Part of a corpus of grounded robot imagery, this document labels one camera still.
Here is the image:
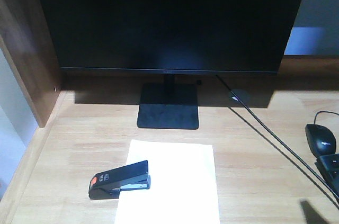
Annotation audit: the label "black monitor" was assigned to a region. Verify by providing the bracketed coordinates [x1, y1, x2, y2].
[40, 0, 301, 129]

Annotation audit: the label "black monitor cable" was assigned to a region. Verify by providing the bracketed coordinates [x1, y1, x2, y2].
[215, 75, 339, 209]

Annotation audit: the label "wooden desk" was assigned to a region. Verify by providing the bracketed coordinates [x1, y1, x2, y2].
[1, 0, 338, 223]

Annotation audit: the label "white paper sheet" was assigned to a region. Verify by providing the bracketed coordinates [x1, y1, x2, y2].
[114, 140, 220, 223]

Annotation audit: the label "black computer mouse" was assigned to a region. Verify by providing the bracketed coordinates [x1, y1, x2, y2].
[305, 124, 336, 157]

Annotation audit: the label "black stapler with orange button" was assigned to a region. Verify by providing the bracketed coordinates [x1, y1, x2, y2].
[88, 160, 150, 200]

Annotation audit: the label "black keyboard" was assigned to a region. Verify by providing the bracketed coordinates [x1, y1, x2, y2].
[316, 154, 338, 195]

